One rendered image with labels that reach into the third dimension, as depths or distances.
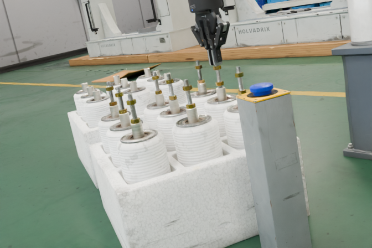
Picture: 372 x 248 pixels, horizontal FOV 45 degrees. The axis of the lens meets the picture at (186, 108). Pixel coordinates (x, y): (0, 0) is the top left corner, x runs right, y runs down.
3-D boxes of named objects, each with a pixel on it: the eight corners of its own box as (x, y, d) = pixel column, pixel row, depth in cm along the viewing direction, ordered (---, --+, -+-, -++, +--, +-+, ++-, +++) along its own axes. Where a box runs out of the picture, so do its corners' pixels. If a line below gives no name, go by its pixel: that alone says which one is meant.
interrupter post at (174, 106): (172, 115, 102) (169, 102, 102) (169, 114, 105) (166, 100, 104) (182, 113, 103) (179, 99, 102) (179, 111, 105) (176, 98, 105)
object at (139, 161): (189, 212, 94) (172, 130, 90) (158, 234, 87) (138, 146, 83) (156, 205, 100) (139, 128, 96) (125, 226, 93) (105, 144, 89)
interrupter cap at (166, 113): (165, 120, 99) (164, 117, 99) (156, 114, 106) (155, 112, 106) (196, 112, 101) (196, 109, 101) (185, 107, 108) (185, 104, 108)
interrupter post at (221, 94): (222, 102, 106) (220, 89, 105) (215, 102, 108) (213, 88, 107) (230, 99, 107) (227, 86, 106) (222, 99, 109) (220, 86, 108)
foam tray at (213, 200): (232, 166, 133) (222, 108, 129) (310, 215, 97) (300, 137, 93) (103, 207, 122) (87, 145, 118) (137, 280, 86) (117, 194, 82)
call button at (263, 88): (267, 92, 80) (265, 81, 80) (278, 94, 76) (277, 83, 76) (247, 97, 79) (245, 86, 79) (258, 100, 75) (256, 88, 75)
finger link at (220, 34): (218, 22, 98) (211, 42, 102) (222, 27, 97) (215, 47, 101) (227, 20, 99) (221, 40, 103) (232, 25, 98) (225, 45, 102)
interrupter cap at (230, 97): (221, 106, 102) (221, 103, 102) (200, 104, 108) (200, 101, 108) (244, 97, 107) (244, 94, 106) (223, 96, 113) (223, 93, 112)
